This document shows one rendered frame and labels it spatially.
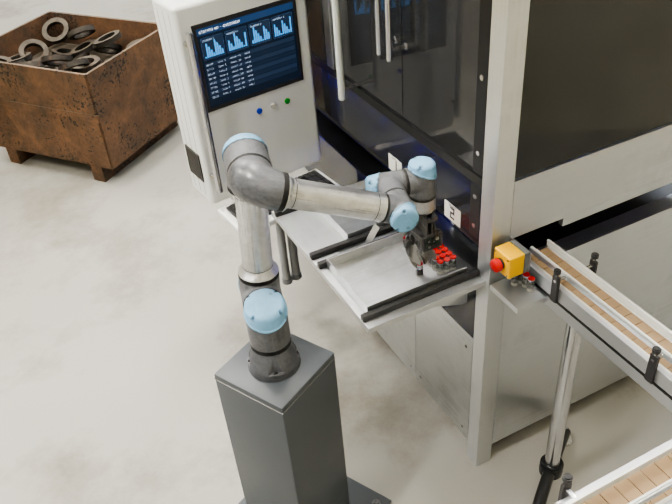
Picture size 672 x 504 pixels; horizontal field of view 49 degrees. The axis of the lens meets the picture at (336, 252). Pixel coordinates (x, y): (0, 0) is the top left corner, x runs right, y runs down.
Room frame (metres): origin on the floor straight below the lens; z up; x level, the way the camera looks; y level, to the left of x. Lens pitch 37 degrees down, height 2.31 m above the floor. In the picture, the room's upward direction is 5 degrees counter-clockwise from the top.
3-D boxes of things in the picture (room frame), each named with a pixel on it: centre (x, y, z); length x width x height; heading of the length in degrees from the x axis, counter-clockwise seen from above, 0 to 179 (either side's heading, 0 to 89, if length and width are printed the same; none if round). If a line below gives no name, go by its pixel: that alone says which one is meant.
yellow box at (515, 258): (1.63, -0.49, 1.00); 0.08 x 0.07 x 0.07; 114
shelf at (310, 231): (1.94, -0.15, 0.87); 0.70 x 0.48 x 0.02; 24
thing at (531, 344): (2.82, -0.48, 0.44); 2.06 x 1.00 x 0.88; 24
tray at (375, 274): (1.76, -0.18, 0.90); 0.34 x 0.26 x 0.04; 114
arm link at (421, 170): (1.72, -0.25, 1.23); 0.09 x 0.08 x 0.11; 99
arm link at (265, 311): (1.52, 0.21, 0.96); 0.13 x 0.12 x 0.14; 9
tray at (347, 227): (2.12, -0.14, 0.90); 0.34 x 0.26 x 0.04; 114
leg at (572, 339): (1.56, -0.68, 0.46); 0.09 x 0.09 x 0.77; 24
